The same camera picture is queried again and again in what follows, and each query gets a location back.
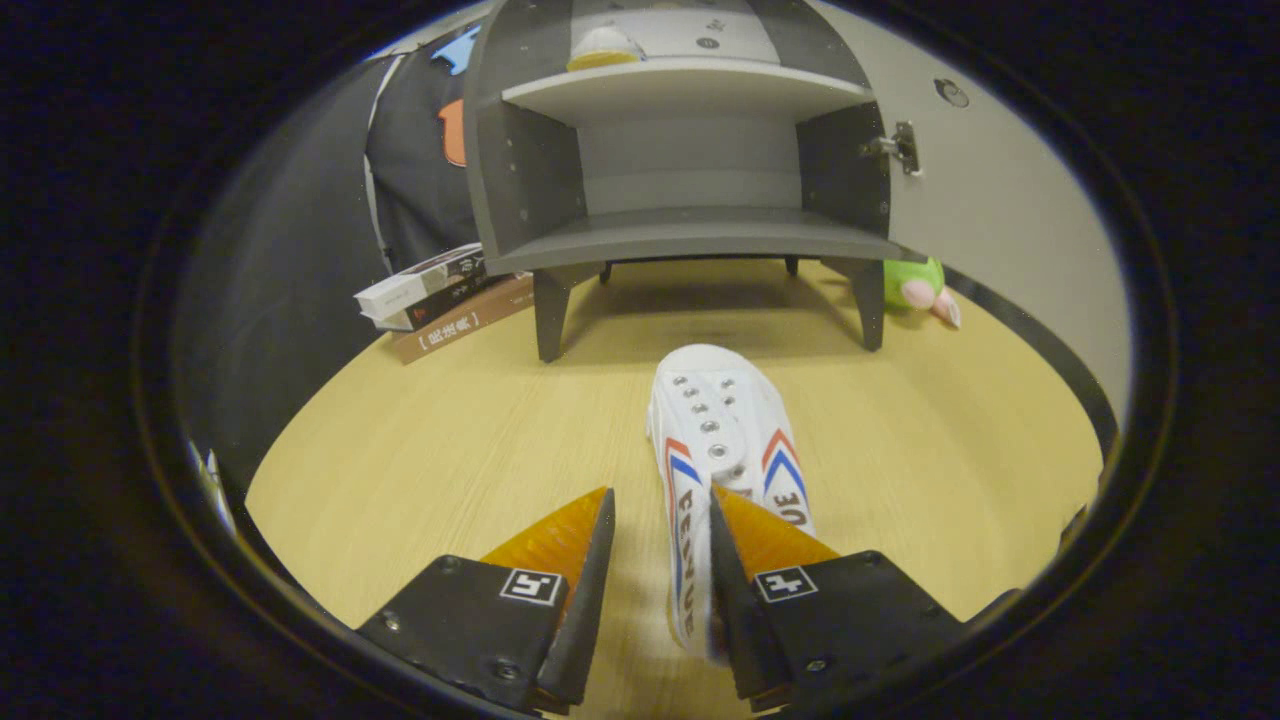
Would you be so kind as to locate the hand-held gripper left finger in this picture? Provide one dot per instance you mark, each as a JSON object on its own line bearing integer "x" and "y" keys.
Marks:
{"x": 585, "y": 620}

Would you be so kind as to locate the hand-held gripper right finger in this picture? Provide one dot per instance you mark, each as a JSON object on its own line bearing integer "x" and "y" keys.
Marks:
{"x": 730, "y": 620}

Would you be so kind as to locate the grey shoe cabinet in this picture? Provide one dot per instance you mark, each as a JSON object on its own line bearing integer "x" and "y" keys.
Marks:
{"x": 690, "y": 235}

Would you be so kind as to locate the black backdrop cloth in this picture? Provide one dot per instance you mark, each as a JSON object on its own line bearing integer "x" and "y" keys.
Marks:
{"x": 300, "y": 250}

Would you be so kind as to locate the metal door hinge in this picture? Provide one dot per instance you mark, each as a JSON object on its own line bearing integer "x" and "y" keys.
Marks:
{"x": 905, "y": 148}

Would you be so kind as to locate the brown book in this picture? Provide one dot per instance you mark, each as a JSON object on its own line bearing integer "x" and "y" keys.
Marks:
{"x": 460, "y": 328}

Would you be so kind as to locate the black book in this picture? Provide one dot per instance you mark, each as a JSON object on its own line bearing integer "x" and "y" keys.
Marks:
{"x": 450, "y": 300}

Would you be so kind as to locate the green and pink plush toy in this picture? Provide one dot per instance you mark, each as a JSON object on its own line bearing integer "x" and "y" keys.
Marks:
{"x": 908, "y": 278}

